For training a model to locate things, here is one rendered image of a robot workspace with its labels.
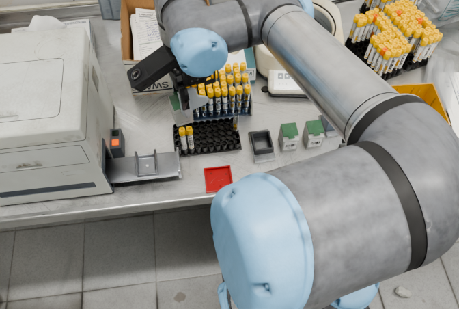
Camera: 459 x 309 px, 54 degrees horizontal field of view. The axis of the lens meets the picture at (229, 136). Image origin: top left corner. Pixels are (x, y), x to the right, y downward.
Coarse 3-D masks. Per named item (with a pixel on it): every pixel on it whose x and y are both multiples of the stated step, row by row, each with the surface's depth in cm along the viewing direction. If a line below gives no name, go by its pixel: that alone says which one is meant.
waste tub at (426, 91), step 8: (400, 88) 117; (408, 88) 117; (416, 88) 118; (424, 88) 118; (432, 88) 116; (424, 96) 121; (432, 96) 117; (432, 104) 117; (440, 104) 113; (440, 112) 114; (448, 120) 110
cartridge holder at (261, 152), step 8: (256, 136) 117; (264, 136) 118; (256, 144) 117; (264, 144) 117; (272, 144) 114; (256, 152) 114; (264, 152) 115; (272, 152) 115; (256, 160) 114; (264, 160) 114; (272, 160) 115
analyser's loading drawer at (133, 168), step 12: (144, 156) 111; (156, 156) 110; (168, 156) 112; (108, 168) 110; (120, 168) 110; (132, 168) 110; (144, 168) 110; (156, 168) 106; (168, 168) 110; (180, 168) 110; (120, 180) 108; (132, 180) 109
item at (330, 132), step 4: (320, 116) 122; (324, 120) 118; (324, 124) 119; (328, 124) 116; (324, 128) 119; (328, 128) 118; (332, 128) 118; (324, 132) 120; (328, 132) 119; (332, 132) 119; (336, 132) 119; (328, 136) 118; (332, 136) 119
